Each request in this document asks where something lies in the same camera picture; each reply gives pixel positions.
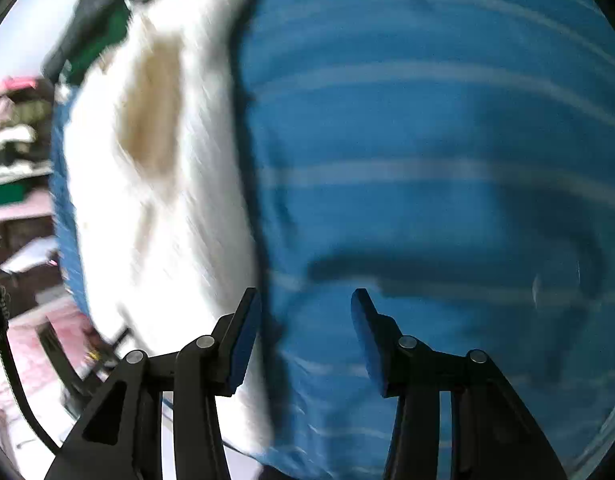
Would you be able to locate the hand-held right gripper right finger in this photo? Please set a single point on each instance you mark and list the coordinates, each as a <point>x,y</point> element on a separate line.
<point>363,332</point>

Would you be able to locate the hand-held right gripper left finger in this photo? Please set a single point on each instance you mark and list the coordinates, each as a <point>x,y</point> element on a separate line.
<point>246,340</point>

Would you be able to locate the white knit garment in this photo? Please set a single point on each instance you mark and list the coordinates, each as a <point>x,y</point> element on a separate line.
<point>187,170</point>

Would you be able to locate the pile of assorted clothes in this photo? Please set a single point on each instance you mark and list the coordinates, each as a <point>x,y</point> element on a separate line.
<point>14,145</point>

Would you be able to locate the blue striped bed sheet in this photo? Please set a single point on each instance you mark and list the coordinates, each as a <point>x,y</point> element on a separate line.
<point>427,185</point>

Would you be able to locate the pink patterned blanket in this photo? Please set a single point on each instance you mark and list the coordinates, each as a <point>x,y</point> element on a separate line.
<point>32,355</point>

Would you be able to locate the dark green cloth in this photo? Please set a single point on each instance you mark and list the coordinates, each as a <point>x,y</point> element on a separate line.
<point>99,20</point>

